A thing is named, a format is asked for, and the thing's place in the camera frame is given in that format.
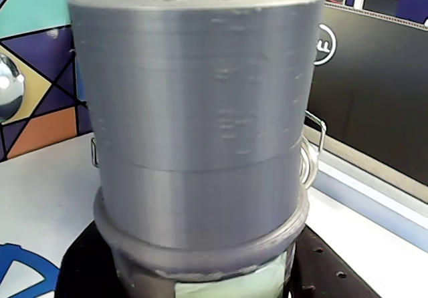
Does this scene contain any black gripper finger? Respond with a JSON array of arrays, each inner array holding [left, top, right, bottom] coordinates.
[[284, 229, 384, 298], [60, 222, 134, 298]]

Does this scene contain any gray cylindrical salt shaker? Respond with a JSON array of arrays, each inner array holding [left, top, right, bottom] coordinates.
[[68, 0, 327, 298]]

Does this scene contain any blue desk partition gray rim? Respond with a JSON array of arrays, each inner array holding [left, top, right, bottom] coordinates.
[[316, 127, 428, 212]]

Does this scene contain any black Dell monitor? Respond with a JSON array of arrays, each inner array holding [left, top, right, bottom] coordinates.
[[310, 3, 428, 187]]

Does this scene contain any chrome round toy utensil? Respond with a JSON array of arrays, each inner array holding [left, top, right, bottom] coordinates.
[[0, 53, 27, 122]]

